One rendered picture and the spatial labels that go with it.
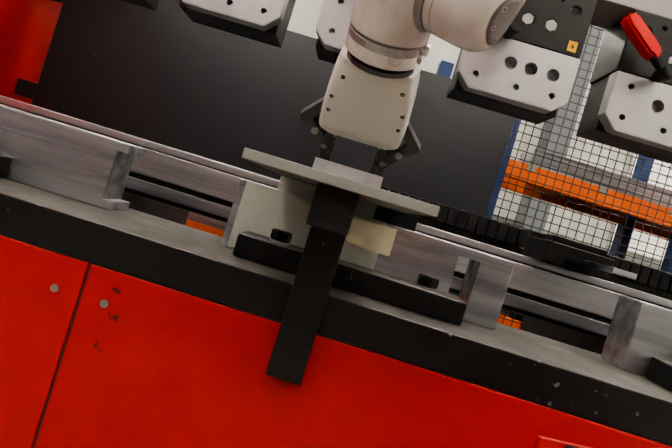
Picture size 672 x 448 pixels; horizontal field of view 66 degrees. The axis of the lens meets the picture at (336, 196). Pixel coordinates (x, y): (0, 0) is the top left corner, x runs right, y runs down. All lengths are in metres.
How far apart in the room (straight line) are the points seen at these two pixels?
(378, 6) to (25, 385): 0.57
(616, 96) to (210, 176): 0.67
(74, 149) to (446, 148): 0.81
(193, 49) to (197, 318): 0.85
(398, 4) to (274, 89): 0.80
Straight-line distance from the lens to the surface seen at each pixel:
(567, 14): 0.79
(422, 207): 0.46
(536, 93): 0.74
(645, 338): 0.82
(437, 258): 0.71
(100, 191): 0.78
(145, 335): 0.64
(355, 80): 0.57
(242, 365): 0.62
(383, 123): 0.59
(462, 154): 1.27
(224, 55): 1.32
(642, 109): 0.80
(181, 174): 1.00
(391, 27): 0.52
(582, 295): 1.05
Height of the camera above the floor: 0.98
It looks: 1 degrees up
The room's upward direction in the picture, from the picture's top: 17 degrees clockwise
